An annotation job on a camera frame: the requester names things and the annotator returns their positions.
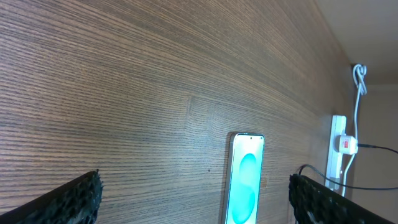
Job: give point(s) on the blue Galaxy smartphone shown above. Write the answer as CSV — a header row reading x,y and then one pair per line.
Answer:
x,y
243,178

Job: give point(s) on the white USB charger plug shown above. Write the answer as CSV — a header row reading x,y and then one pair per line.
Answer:
x,y
347,145

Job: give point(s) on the white power strip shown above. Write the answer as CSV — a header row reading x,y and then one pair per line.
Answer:
x,y
335,158

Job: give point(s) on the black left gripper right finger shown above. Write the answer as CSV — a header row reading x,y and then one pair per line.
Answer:
x,y
314,203

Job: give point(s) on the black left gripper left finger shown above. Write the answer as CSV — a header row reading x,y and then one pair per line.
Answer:
x,y
77,201

